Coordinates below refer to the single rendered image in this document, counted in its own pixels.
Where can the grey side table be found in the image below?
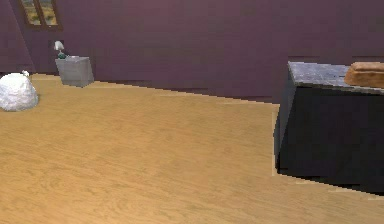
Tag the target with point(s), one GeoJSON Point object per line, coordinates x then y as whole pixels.
{"type": "Point", "coordinates": [75, 71]}

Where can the black counter with marble top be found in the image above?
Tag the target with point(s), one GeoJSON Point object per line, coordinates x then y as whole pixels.
{"type": "Point", "coordinates": [330, 140]}

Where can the white table lamp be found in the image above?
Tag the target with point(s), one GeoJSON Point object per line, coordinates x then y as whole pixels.
{"type": "Point", "coordinates": [59, 46]}

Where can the white garbage bag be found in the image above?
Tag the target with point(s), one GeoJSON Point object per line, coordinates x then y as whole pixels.
{"type": "Point", "coordinates": [16, 92]}

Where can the brown bread loaf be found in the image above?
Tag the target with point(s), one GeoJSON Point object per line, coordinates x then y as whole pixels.
{"type": "Point", "coordinates": [366, 75]}

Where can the brown framed window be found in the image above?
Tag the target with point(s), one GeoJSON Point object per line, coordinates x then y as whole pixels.
{"type": "Point", "coordinates": [40, 13]}

